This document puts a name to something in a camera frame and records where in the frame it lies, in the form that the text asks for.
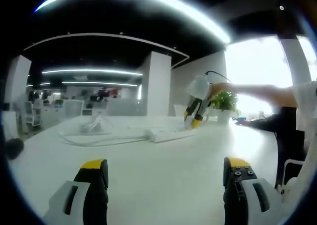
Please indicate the white power strip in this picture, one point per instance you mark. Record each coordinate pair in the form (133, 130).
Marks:
(168, 135)

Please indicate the black desk object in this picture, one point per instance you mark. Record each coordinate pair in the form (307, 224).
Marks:
(15, 149)

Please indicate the white charger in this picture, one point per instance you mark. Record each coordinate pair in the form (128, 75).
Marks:
(189, 126)

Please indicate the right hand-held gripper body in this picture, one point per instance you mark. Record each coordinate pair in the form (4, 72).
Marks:
(200, 87)

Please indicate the white ceiling trim line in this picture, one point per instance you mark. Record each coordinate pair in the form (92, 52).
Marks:
(111, 35)

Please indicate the short ceiling light strip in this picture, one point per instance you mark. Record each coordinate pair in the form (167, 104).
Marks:
(99, 83)

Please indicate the wide grey office chair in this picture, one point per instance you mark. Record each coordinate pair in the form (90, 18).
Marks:
(122, 109)

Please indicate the straight ceiling light strip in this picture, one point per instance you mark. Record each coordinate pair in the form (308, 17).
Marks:
(91, 71)

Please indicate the blue desk item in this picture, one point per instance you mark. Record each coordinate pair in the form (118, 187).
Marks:
(240, 118)

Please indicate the white plain chair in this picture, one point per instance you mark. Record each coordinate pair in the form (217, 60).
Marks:
(179, 109)

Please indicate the long curved ceiling light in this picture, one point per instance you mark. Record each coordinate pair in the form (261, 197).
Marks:
(138, 0)

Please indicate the grey mesh office chair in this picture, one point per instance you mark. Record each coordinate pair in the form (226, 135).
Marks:
(73, 111)

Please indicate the person's right hand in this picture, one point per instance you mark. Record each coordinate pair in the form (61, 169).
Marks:
(223, 90)

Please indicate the white desk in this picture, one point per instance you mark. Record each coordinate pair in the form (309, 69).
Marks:
(161, 185)

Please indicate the potted green plant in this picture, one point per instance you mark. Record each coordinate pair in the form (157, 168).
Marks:
(226, 102)

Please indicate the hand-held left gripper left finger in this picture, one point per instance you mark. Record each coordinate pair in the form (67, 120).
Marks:
(95, 195)

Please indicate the white frame office chair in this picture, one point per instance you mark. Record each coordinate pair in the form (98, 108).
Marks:
(33, 114)

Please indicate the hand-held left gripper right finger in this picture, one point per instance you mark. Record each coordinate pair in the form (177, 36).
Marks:
(237, 192)

